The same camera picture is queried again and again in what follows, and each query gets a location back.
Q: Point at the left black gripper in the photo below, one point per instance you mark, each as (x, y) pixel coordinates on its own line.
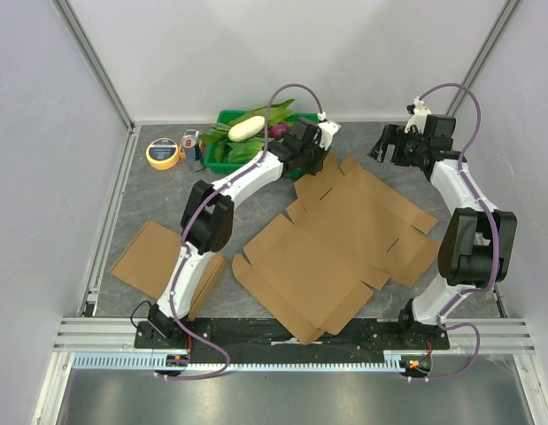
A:
(317, 166)

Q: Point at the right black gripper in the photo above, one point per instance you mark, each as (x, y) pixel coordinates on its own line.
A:
(392, 145)

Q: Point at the spare cardboard box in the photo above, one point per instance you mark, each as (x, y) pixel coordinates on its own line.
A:
(346, 235)

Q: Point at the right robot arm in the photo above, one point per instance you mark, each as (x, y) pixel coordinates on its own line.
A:
(478, 242)

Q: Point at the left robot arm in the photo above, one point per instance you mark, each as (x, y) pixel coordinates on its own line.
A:
(207, 221)

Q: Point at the purple onion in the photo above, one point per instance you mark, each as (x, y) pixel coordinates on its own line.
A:
(279, 130)

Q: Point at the white eggplant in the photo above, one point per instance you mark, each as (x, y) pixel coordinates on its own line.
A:
(246, 129)

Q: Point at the bok choy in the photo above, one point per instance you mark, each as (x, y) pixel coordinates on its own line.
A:
(243, 152)

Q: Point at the green plastic tray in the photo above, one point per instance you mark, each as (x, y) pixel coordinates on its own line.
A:
(216, 153)

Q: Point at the leafy green vegetable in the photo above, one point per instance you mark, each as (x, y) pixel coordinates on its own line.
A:
(278, 114)

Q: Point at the green long beans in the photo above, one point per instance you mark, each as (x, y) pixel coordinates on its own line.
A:
(220, 128)

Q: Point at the red and blue drink can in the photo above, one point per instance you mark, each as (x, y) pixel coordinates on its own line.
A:
(193, 154)

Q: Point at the yellow tape roll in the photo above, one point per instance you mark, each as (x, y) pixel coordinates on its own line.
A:
(163, 154)

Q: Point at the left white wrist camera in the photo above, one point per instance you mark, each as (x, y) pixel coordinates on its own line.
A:
(328, 130)

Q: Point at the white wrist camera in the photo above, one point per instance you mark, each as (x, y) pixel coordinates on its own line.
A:
(328, 130)
(418, 112)

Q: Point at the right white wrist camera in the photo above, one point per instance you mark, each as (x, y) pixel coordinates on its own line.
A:
(418, 112)

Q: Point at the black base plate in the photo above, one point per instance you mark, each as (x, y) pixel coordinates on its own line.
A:
(237, 336)

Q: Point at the slotted cable duct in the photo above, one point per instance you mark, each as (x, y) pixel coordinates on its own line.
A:
(278, 358)

